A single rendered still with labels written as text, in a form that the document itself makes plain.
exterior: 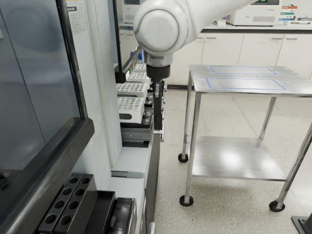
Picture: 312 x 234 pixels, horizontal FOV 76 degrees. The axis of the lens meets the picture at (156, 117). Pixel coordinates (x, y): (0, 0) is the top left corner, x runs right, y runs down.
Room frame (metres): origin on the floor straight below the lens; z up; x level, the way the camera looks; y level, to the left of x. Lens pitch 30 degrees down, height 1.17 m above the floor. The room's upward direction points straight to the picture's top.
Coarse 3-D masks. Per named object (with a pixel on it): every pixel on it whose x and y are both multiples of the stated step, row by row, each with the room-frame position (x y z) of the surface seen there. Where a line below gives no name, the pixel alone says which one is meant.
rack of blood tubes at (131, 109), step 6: (120, 102) 0.63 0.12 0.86; (126, 102) 0.63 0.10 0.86; (132, 102) 0.63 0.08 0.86; (138, 102) 0.63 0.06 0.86; (120, 108) 0.59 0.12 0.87; (126, 108) 0.59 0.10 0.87; (132, 108) 0.59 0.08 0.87; (138, 108) 0.59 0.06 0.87; (120, 114) 0.65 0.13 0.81; (126, 114) 0.65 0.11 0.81; (132, 114) 0.57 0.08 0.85; (138, 114) 0.57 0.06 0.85; (120, 120) 0.58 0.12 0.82; (126, 120) 0.58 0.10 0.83; (132, 120) 0.57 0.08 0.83; (138, 120) 0.57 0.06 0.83
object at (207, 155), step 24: (192, 72) 1.12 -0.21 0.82; (216, 72) 1.12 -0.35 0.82; (240, 72) 1.12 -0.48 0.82; (264, 72) 1.12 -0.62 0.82; (288, 72) 1.12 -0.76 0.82; (264, 96) 0.83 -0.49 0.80; (288, 96) 0.82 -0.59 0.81; (264, 120) 1.25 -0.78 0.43; (192, 144) 0.85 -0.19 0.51; (216, 144) 1.16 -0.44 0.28; (240, 144) 1.16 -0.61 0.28; (264, 144) 1.16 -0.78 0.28; (192, 168) 0.85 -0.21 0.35; (216, 168) 0.92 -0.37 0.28; (240, 168) 0.92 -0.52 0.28; (264, 168) 0.92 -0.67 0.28
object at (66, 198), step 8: (72, 176) 0.27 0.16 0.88; (80, 176) 0.27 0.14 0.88; (72, 184) 0.25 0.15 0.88; (64, 192) 0.24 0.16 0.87; (72, 192) 0.24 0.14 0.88; (56, 200) 0.22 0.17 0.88; (64, 200) 0.22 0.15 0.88; (56, 208) 0.21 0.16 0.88; (64, 208) 0.21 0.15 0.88; (48, 216) 0.19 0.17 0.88; (56, 216) 0.19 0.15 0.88; (40, 224) 0.18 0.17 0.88; (48, 224) 0.18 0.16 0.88; (56, 224) 0.18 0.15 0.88; (40, 232) 0.17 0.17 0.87; (48, 232) 0.17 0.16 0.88
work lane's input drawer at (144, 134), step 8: (144, 112) 0.65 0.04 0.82; (144, 120) 0.59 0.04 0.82; (152, 120) 0.61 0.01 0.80; (120, 128) 0.56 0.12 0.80; (128, 128) 0.56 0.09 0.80; (136, 128) 0.56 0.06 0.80; (144, 128) 0.56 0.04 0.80; (152, 128) 0.61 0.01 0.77; (128, 136) 0.56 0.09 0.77; (136, 136) 0.56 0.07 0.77; (144, 136) 0.55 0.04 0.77; (152, 136) 0.61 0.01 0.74
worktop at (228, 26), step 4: (212, 24) 3.14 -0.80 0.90; (228, 24) 3.14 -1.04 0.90; (280, 24) 3.14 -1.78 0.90; (284, 24) 3.14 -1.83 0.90; (204, 28) 2.85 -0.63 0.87; (208, 28) 2.84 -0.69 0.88; (212, 28) 2.84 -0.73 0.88; (216, 28) 2.83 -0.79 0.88; (220, 28) 2.83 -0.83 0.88; (224, 28) 2.83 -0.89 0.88; (228, 28) 2.82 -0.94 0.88; (232, 28) 2.82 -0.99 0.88; (236, 28) 2.82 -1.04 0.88; (240, 28) 2.81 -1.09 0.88; (244, 28) 2.81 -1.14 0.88; (248, 28) 2.80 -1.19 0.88; (252, 28) 2.80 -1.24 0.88; (256, 28) 2.80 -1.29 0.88; (260, 28) 2.79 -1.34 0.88; (264, 28) 2.79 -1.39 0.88; (268, 28) 2.78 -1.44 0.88; (272, 28) 2.78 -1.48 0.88; (276, 28) 2.78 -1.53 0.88; (280, 28) 2.77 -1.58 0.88; (284, 28) 2.77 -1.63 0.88; (288, 28) 2.77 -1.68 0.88; (292, 28) 2.76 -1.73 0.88; (296, 28) 2.76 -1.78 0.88; (300, 28) 2.75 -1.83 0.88; (304, 28) 2.75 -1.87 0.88; (308, 28) 2.75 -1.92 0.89
